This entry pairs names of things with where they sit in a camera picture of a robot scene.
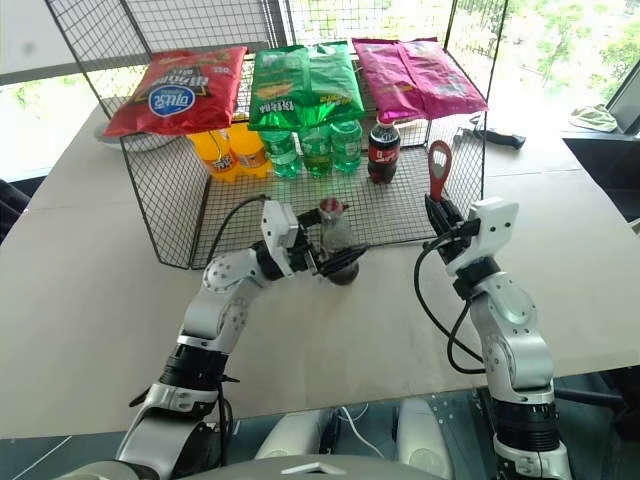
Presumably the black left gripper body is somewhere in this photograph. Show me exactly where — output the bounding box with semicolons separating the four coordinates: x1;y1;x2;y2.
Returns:
288;214;322;277

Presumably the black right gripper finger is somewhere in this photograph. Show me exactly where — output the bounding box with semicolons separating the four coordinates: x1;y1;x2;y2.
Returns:
438;199;465;227
423;193;442;235

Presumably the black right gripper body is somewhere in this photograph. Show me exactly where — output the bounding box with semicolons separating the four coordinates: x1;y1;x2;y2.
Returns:
432;216;481;265

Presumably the glass bottle with red cap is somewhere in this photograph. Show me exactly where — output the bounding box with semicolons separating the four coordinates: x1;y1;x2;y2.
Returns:
318;197;362;287

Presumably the red bottle opener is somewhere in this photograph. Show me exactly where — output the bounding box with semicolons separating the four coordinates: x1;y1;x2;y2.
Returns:
427;140;454;204

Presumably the green soda bottle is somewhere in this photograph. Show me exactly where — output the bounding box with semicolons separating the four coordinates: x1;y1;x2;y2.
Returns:
260;128;304;181
329;118;364;174
298;124;336;179

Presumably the cola bottle with red label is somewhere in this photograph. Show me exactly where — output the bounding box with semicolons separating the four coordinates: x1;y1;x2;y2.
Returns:
366;119;403;186

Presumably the orange soda bottle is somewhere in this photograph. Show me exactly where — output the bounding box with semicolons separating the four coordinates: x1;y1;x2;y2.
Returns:
227;124;274;181
189;128;239;184

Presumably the magenta chips bag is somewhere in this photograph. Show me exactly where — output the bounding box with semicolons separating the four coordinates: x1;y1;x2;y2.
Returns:
351;38;432;124
394;38;491;122

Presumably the green chips bag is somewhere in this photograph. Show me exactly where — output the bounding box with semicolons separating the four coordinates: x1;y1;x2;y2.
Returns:
246;45;314;133
299;40;367;124

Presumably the black side table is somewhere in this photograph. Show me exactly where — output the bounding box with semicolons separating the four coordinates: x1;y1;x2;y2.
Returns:
561;131;640;222

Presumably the pale green cloth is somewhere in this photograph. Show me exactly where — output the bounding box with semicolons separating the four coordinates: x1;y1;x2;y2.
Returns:
568;103;621;134

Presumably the silver rounded robot leg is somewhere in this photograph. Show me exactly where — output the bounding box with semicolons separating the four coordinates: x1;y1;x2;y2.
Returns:
254;408;342;462
396;396;455;480

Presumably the red chips bag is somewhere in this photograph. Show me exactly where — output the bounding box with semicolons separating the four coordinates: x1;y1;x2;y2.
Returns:
102;45;250;138

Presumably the grey round plate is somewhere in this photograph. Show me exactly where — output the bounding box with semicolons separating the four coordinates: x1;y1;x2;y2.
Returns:
93;121;174;154

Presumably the grey robot torso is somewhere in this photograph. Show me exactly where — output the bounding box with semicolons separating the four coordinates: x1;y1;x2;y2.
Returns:
63;451;402;480

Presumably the dark object at table edge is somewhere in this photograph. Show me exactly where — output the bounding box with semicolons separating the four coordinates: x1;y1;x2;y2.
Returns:
0;176;32;247

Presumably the black wire mesh rack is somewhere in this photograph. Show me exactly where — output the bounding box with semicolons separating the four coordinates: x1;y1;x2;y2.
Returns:
42;0;511;272

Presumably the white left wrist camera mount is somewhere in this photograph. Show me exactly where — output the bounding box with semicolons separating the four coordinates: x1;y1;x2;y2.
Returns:
259;199;302;279

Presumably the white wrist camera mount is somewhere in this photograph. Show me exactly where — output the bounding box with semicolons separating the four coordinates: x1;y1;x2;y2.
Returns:
259;199;302;279
444;196;520;277

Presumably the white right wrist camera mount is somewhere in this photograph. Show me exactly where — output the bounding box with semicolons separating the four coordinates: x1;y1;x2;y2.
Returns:
444;196;520;277

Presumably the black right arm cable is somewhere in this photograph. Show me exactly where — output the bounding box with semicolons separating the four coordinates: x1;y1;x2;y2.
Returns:
412;233;489;375

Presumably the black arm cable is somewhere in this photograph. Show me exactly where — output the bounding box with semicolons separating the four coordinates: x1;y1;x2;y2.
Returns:
203;193;274;270
412;233;489;375

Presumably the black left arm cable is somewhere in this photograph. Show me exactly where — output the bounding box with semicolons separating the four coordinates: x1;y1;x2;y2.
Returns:
203;193;274;270

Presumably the black handled tool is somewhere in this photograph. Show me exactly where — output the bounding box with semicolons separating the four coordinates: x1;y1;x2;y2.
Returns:
451;116;528;150

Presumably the thin white cable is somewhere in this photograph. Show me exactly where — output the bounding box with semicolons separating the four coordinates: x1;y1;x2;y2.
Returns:
333;403;372;457

